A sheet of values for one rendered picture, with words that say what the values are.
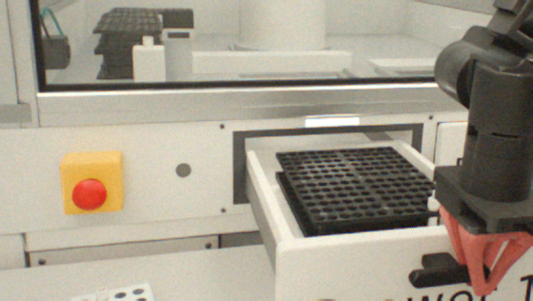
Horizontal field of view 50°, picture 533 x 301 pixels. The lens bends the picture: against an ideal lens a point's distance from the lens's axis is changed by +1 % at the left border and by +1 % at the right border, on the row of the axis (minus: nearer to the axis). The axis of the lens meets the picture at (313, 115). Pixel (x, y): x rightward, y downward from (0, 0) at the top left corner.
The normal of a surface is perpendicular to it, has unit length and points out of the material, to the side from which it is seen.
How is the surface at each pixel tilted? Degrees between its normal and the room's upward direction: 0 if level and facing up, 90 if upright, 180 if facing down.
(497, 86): 91
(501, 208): 2
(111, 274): 0
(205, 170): 90
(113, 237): 90
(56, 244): 90
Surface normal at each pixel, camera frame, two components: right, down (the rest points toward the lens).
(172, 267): 0.04, -0.96
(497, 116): -0.50, 0.23
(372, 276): 0.25, 0.27
